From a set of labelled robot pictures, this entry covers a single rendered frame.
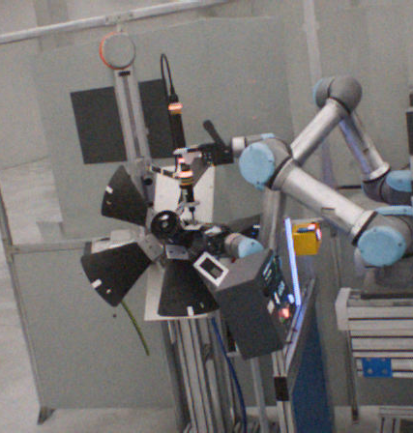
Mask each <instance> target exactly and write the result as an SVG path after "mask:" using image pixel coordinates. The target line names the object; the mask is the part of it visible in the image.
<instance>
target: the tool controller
mask: <svg viewBox="0 0 413 433"><path fill-rule="evenodd" d="M274 287H275V288H276V290H277V292H278V295H279V297H280V300H281V302H282V305H281V307H280V311H279V309H278V307H277V305H276V302H275V301H274V299H273V296H272V294H271V293H272V291H273V289H274ZM214 295H215V297H216V299H217V301H218V303H219V305H220V307H221V311H222V313H223V318H224V320H225V321H226V323H227V326H228V327H229V329H230V331H231V334H232V336H233V338H234V341H235V343H236V344H237V346H238V349H239V351H240V353H241V355H242V358H243V360H244V361H246V360H249V359H253V358H256V357H259V356H263V355H266V354H269V353H272V352H275V351H278V350H281V349H283V348H284V346H285V344H286V338H287V336H288V333H289V330H290V327H291V324H292V322H293V319H294V316H295V313H296V310H297V306H296V304H295V302H294V301H293V303H291V308H290V310H289V311H288V310H287V309H286V306H285V301H288V302H289V300H288V298H287V295H291V294H290V291H289V289H288V287H287V284H286V282H285V280H284V278H283V274H282V271H281V269H280V265H279V263H278V260H277V258H276V257H275V254H274V252H273V250H272V249H271V248H266V249H263V250H262V251H259V252H256V253H254V254H251V255H248V256H245V257H243V258H238V259H236V260H235V262H234V263H233V265H232V266H231V268H230V269H229V271H228V272H227V274H226V275H225V277H224V278H223V279H222V281H221V283H220V285H219V286H218V288H217V289H216V291H215V292H214ZM283 308H284V309H286V310H287V311H288V316H287V318H286V319H285V326H283V325H282V323H281V322H280V316H282V317H284V314H283V311H282V309H283ZM284 318H285V317H284Z"/></svg>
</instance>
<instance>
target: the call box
mask: <svg viewBox="0 0 413 433"><path fill-rule="evenodd" d="M303 227H307V228H308V231H307V232H302V233H300V232H298V229H299V228H303ZM309 227H310V223H300V224H295V225H294V227H293V229H292V231H291V238H292V244H293V251H294V256H304V255H316V254H317V253H318V250H319V248H320V245H321V237H320V239H319V241H317V240H316V234H317V231H318V228H319V222H316V223H315V225H314V227H313V228H314V230H313V231H309Z"/></svg>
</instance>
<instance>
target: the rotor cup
mask: <svg viewBox="0 0 413 433"><path fill-rule="evenodd" d="M164 221H166V222H167V226H165V227H163V222H164ZM182 223H183V226H184V228H185V227H186V226H188V225H190V224H189V223H188V222H186V221H185V220H183V219H182V218H181V217H179V216H178V214H176V213H175V212H173V211H170V210H164V211H161V212H159V213H158V214H156V215H155V216H154V217H153V218H152V220H151V222H150V231H151V233H152V235H153V236H154V238H156V239H157V240H158V242H159V243H160V244H161V246H162V247H163V250H164V246H163V245H182V246H184V247H185V248H186V250H188V249H189V247H190V246H191V245H192V242H193V238H194V234H189V235H183V234H184V233H185V232H186V231H187V230H184V229H183V226H182ZM169 238H170V239H171V240H172V241H173V242H171V241H170V240H169ZM163 253H165V250H164V252H163Z"/></svg>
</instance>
